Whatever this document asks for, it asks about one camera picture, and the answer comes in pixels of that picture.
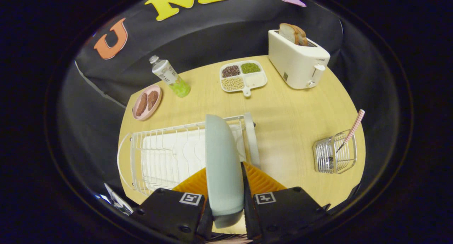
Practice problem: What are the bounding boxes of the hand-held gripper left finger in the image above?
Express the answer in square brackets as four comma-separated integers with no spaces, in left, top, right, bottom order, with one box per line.
[129,167,213,243]

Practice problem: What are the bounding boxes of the metal wire basket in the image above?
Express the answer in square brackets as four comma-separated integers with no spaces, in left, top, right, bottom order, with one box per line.
[313,129,357,174]

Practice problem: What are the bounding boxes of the spoon with pink checkered handle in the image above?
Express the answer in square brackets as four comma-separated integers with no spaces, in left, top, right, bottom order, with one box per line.
[327,109,365,168]

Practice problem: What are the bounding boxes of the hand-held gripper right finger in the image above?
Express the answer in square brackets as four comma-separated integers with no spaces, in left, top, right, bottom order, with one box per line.
[242,161,331,241]

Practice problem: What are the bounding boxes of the brown patty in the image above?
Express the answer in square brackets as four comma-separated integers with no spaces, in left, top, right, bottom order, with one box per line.
[136,93,148,117]
[147,91,159,111]

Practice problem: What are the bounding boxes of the green drink bottle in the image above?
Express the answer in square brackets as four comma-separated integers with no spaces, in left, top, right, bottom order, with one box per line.
[149,55,191,98]

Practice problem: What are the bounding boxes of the toast bread slice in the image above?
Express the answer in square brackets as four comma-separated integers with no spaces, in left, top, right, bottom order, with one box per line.
[293,25,309,46]
[278,23,301,45]

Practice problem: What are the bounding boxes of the pink plate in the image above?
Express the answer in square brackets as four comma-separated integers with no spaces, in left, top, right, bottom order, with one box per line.
[132,84,162,121]

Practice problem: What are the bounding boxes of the pale green plate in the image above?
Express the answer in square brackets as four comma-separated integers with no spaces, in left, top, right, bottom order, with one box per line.
[205,114,245,228]

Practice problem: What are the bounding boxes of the white toaster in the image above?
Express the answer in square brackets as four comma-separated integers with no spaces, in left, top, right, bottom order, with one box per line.
[268,29,331,90]

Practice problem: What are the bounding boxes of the white wire dish rack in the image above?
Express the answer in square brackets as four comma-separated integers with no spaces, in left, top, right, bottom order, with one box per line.
[117,112,261,197]

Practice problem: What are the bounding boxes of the white divided tray of beans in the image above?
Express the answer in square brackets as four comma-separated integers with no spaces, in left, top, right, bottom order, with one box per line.
[219,60,268,97]

